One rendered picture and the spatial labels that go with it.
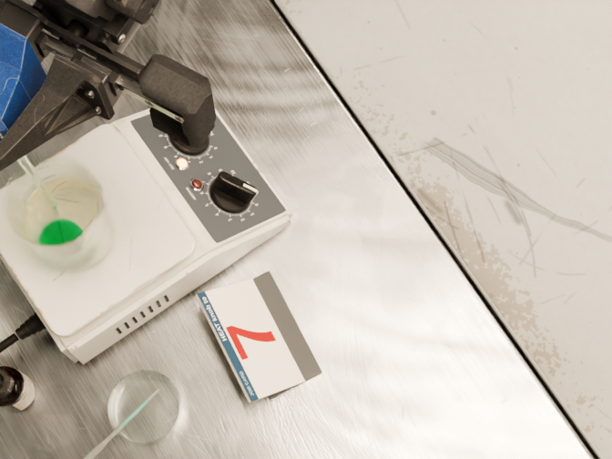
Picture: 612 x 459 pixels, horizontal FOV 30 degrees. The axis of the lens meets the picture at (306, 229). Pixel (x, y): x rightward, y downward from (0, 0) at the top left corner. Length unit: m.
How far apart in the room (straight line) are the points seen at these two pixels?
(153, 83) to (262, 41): 0.34
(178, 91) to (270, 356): 0.29
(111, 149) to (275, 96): 0.17
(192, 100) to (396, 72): 0.35
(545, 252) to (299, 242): 0.20
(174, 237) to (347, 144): 0.19
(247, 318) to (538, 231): 0.24
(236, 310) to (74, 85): 0.28
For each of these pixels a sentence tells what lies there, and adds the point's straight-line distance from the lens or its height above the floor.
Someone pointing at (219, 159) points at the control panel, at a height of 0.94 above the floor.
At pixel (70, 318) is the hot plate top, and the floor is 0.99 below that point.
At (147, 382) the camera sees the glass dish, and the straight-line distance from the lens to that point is 0.88.
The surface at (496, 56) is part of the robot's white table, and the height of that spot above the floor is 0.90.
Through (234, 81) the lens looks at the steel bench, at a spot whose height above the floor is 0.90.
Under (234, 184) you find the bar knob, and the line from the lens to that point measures 0.85.
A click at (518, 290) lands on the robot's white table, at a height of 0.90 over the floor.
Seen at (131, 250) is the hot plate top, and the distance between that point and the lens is 0.82.
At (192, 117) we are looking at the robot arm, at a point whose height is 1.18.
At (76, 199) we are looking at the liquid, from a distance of 0.79.
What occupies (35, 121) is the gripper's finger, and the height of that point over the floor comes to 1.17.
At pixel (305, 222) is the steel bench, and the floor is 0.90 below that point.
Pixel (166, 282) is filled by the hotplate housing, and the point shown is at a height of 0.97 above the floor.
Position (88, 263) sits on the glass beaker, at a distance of 0.80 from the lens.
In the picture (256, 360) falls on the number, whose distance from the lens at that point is 0.86.
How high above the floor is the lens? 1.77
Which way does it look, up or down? 74 degrees down
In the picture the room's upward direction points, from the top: 3 degrees clockwise
